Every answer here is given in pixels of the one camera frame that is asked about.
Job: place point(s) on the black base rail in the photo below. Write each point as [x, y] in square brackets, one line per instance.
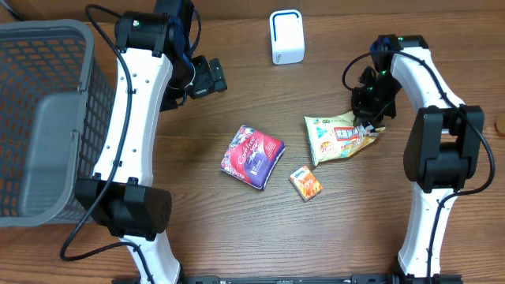
[315, 279]

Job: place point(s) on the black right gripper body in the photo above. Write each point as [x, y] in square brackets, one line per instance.
[378, 98]

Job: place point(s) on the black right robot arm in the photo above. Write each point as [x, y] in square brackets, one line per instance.
[441, 153]

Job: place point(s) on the grey plastic basket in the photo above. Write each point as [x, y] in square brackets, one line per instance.
[56, 105]

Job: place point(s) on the gold tube cap at edge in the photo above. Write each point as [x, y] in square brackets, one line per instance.
[500, 125]

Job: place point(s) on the Kleenex tissue pack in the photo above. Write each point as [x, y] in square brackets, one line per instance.
[305, 183]

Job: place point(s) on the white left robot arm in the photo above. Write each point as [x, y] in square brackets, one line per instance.
[157, 71]

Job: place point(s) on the red Carefree pad pack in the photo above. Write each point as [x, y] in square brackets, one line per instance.
[251, 156]

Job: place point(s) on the yellow wet wipes pack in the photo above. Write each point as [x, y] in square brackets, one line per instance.
[338, 137]

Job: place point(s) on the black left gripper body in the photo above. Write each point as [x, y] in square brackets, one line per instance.
[196, 79]

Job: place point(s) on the white barcode scanner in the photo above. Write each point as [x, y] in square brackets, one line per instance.
[287, 37]

